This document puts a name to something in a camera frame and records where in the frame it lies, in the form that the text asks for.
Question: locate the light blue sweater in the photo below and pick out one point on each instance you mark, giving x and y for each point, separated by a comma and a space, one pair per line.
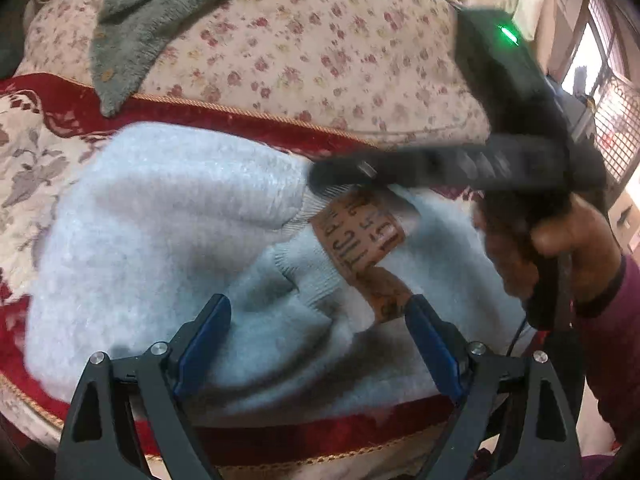
175, 240

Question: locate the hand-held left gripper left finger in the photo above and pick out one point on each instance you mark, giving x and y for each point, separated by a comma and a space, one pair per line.
200, 347

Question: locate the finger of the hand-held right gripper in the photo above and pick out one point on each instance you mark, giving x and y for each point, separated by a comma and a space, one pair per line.
400, 167

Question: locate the grey-green fleece garment with buttons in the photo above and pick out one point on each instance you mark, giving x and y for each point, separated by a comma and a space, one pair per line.
145, 30

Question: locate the window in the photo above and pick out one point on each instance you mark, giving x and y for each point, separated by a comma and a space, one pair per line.
612, 110

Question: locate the person's right forearm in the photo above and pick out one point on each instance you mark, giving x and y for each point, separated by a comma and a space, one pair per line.
612, 350

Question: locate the person's right hand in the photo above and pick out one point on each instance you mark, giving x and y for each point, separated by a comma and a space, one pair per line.
575, 255

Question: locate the red and white floral blanket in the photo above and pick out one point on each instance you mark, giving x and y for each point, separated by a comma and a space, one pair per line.
45, 135

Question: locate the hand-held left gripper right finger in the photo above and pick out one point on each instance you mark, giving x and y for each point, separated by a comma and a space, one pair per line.
435, 350

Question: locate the pink floral quilt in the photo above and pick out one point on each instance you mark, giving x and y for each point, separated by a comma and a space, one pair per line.
310, 60

